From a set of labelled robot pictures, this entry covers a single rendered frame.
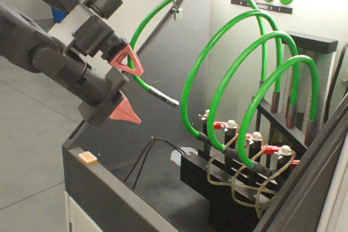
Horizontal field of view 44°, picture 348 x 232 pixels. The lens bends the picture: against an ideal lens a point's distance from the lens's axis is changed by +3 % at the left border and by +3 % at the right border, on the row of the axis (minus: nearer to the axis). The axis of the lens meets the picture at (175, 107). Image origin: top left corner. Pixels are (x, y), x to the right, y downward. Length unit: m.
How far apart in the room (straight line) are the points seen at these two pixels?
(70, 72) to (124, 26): 3.13
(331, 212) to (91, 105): 0.50
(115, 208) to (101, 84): 0.44
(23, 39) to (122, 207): 0.55
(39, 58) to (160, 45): 0.72
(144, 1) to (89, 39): 3.19
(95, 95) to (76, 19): 0.13
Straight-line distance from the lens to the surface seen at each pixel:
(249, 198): 0.99
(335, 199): 0.89
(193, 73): 0.88
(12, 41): 0.61
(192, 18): 1.38
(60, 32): 0.68
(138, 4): 3.84
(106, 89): 0.72
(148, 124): 1.38
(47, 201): 2.74
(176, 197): 1.23
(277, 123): 1.09
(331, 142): 0.85
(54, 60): 0.65
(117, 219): 1.08
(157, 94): 1.09
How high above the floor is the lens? 1.54
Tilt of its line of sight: 23 degrees down
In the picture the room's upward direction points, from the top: 1 degrees clockwise
